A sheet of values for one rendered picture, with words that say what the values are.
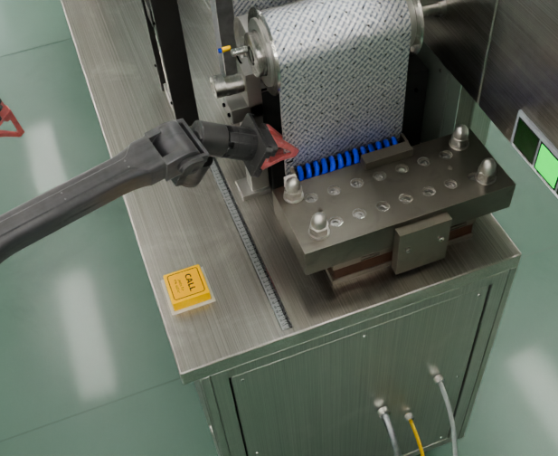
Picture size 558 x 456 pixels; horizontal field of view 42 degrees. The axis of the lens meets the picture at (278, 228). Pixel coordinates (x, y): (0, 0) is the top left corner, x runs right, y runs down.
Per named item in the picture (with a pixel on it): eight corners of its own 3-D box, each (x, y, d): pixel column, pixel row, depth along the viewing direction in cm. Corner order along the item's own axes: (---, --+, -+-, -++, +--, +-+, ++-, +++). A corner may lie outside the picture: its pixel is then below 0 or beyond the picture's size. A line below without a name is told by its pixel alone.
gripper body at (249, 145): (260, 179, 127) (222, 175, 123) (241, 141, 133) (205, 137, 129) (276, 150, 123) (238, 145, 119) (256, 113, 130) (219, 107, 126)
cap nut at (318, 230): (305, 227, 126) (304, 210, 122) (325, 221, 126) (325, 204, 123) (313, 242, 123) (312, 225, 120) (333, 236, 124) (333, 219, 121)
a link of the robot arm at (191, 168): (186, 165, 114) (156, 124, 117) (159, 208, 122) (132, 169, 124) (240, 149, 123) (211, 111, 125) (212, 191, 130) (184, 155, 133)
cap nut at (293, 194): (279, 192, 131) (279, 174, 128) (299, 185, 132) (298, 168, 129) (288, 205, 129) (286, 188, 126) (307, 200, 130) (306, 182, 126)
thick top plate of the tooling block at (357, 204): (274, 211, 136) (271, 189, 132) (465, 150, 144) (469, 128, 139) (306, 275, 127) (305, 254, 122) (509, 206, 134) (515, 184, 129)
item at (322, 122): (285, 174, 137) (279, 97, 122) (399, 138, 141) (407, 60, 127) (286, 175, 136) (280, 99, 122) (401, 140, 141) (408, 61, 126)
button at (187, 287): (165, 282, 136) (162, 274, 134) (201, 270, 137) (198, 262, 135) (174, 312, 132) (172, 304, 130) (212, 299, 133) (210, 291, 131)
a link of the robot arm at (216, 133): (200, 137, 118) (193, 111, 121) (184, 165, 123) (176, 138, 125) (238, 143, 122) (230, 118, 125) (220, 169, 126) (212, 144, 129)
